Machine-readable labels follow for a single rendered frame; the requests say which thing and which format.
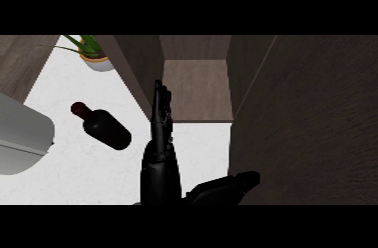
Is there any dark red wine bottle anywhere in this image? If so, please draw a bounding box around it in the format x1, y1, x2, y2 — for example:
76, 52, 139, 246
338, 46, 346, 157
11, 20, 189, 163
70, 101, 133, 151

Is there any green plant in pale pot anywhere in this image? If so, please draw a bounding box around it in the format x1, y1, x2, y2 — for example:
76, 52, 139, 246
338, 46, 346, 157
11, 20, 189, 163
42, 34, 117, 73

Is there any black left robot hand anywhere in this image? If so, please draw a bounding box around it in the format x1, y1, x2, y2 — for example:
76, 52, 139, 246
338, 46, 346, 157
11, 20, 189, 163
139, 79, 262, 206

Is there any pale grey appliance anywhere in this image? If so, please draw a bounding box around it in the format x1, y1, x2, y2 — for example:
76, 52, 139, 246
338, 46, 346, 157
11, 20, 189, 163
0, 92, 56, 176

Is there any open brown wooden cabinet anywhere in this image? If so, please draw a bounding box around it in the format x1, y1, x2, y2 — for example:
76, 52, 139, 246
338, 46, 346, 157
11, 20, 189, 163
95, 34, 278, 124

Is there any brown wooden panel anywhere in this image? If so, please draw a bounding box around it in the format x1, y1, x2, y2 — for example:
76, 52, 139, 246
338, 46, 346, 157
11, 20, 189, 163
0, 34, 61, 105

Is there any dark brown cabinet door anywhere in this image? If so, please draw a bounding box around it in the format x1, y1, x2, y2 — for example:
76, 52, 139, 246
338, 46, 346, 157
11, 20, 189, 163
226, 34, 378, 206

